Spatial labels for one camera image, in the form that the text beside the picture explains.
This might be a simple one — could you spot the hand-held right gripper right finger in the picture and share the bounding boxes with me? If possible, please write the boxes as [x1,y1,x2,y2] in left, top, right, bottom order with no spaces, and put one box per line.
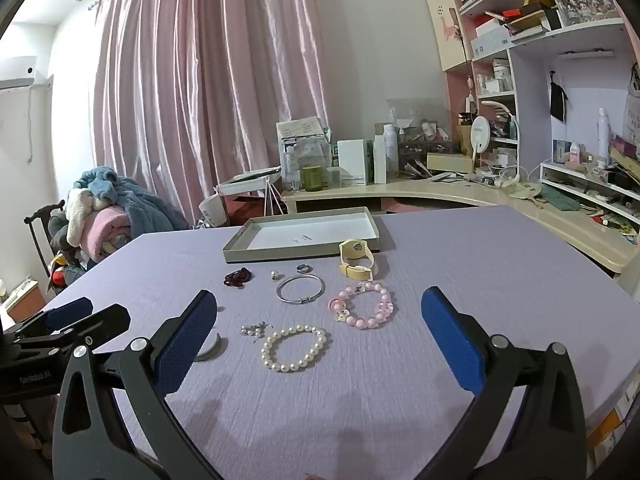
[421,286,588,480]

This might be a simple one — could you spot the white fluffy cloth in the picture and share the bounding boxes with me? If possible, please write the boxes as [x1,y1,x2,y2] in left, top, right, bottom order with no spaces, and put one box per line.
[66,189,109,249]

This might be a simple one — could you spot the black hanging pouch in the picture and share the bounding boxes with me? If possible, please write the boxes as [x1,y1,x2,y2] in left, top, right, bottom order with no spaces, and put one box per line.
[549,71,569,124]

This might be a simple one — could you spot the white air conditioner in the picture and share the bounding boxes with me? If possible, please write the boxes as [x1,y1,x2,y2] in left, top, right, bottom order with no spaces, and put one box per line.
[0,56,54,92]

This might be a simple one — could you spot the yellow wrist watch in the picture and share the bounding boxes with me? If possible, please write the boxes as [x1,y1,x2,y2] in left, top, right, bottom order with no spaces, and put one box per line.
[339,239,375,281]

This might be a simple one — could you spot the clear acrylic organizer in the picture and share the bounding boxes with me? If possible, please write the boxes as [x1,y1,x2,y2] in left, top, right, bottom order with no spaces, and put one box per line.
[387,99,454,157]

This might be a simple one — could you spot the black wooden chair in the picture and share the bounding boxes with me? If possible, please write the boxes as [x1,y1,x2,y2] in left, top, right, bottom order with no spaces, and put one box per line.
[24,200,66,281]

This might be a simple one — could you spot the white carton box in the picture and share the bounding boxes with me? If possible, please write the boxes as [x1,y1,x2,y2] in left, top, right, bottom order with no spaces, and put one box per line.
[337,139,371,186]

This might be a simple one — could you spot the pink curtain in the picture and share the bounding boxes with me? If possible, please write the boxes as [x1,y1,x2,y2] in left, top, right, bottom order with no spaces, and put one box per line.
[90,0,351,228]

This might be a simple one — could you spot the beige corner desk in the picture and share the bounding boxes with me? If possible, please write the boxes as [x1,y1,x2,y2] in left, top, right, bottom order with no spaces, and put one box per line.
[280,179,640,276]

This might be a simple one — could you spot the clear plastic bottle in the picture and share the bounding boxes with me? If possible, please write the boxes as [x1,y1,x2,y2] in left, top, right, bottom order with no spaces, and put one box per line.
[282,145,304,192]

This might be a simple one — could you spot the beige hand fan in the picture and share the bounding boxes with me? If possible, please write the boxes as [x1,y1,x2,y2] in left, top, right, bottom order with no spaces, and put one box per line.
[502,182,544,207]

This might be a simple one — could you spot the pink blanket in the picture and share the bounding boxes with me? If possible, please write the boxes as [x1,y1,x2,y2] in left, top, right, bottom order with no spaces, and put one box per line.
[80,205,134,264]

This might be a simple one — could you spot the pink and white bookshelf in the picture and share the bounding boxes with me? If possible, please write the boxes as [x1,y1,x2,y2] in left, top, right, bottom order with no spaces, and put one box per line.
[425,0,640,166]

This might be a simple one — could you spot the white box blue label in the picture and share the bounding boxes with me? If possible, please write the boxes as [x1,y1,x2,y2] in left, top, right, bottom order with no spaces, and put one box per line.
[470,27,511,56]

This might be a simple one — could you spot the beige flat box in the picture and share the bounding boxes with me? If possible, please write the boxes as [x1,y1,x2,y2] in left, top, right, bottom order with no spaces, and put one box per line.
[426,152,475,174]

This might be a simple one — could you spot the white desk lamp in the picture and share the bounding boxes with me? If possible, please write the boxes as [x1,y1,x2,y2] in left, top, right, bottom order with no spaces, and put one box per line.
[481,100,524,182]

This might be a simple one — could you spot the silver cluster earrings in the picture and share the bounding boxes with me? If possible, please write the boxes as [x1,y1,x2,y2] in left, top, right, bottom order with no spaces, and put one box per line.
[240,321,271,344]

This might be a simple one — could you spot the white flat device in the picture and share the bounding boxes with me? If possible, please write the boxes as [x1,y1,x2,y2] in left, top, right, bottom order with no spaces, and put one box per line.
[217,166,284,197]

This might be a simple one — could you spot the blue fluffy blanket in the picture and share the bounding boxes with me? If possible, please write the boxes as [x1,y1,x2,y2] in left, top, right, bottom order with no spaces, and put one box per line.
[74,166,189,235]

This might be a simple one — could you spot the pink bead bracelet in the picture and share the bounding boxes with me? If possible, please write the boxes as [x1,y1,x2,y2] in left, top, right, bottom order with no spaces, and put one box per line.
[328,281,396,331]

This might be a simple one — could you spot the green pouch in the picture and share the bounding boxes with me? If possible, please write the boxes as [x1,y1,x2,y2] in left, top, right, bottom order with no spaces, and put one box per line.
[540,182,581,211]

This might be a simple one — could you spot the white desktop shelf organizer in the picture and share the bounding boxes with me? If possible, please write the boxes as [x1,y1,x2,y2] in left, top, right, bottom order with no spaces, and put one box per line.
[540,160,640,227]

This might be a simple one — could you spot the white pump bottle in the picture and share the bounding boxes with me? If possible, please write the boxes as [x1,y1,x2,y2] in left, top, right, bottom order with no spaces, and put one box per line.
[382,124,400,176]

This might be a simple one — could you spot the grey shallow tray box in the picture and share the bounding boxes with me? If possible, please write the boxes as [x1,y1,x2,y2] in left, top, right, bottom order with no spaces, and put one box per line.
[222,206,381,264]

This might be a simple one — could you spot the white cup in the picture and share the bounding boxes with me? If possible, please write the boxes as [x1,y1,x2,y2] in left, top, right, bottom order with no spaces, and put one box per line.
[199,192,231,229]

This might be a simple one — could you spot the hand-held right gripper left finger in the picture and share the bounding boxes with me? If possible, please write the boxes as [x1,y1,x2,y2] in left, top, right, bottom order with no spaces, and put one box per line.
[52,289,226,480]

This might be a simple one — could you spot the white spray bottle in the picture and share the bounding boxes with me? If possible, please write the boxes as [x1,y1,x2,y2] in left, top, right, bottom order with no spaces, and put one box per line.
[595,107,611,166]

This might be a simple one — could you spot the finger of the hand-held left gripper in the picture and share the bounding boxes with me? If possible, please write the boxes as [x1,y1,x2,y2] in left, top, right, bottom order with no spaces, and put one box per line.
[30,304,132,357]
[12,297,95,344]

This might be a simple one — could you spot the green glass jar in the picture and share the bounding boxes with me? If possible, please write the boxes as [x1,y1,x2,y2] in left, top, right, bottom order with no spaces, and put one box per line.
[300,165,329,194]

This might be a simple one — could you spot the cream cabinet door pink print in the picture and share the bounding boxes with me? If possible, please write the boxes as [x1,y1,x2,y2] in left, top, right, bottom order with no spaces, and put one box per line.
[425,0,474,72]

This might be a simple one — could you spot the white labelled cardboard box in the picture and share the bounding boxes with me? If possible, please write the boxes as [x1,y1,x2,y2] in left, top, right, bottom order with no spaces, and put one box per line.
[276,117,331,162]

